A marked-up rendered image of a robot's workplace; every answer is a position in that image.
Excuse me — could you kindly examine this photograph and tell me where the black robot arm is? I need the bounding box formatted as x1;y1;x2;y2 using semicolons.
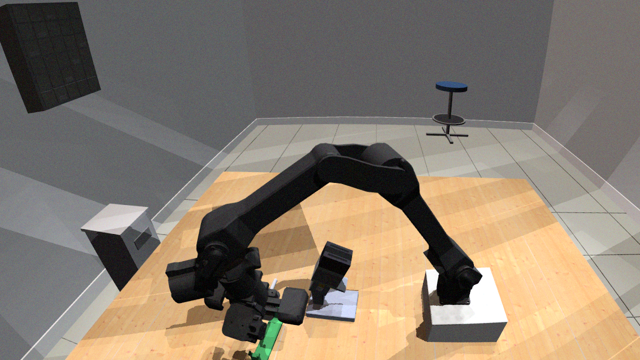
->
165;142;483;344

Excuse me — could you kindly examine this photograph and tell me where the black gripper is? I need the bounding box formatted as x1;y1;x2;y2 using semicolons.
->
204;270;309;326

